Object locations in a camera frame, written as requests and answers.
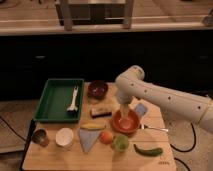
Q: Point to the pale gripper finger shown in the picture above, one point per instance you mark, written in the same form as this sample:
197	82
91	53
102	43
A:
124	111

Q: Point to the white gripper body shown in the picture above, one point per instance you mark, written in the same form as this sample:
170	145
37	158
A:
123	98

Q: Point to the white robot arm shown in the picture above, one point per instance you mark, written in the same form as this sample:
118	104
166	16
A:
195	108

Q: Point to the green plastic cup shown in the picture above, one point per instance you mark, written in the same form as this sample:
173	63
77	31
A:
120	143

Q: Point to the white paper cup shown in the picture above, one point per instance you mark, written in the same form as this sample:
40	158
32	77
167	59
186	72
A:
64	137

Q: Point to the small metal cup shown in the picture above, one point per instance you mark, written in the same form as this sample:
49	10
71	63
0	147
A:
40	137

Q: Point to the blue sponge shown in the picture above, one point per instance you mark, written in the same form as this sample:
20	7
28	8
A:
140	110

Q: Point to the orange bowl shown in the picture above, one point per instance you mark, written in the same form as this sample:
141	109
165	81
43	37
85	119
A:
125	124

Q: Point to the metal spoon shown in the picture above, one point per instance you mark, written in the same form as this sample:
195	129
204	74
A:
143	126

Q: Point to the dark red bowl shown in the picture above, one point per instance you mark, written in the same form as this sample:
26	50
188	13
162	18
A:
97	89

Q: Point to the orange peach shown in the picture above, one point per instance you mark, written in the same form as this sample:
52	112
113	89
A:
106	137

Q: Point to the blue triangular cloth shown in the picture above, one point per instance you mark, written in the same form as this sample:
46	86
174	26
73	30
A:
88	138

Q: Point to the green chili pepper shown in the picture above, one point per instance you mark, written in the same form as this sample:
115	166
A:
148	152

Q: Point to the green plastic tray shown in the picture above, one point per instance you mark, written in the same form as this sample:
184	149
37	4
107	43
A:
56	98

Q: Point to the white stool frame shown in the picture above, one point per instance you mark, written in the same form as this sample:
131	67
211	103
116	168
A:
94	12

